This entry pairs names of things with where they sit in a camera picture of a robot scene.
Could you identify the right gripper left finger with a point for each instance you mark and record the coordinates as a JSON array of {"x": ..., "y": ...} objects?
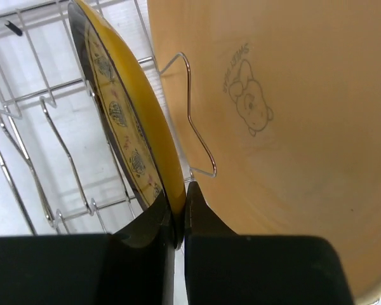
[{"x": 131, "y": 266}]

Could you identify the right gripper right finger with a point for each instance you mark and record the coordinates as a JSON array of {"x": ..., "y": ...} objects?
[{"x": 222, "y": 267}]

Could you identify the yellow wooden plate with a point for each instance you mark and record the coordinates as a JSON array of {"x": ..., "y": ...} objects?
[{"x": 285, "y": 98}]

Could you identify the small brown plate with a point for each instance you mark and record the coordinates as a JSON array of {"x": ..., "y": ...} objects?
[{"x": 130, "y": 111}]

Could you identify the wire dish rack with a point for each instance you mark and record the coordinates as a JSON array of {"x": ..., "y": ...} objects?
[{"x": 90, "y": 208}]

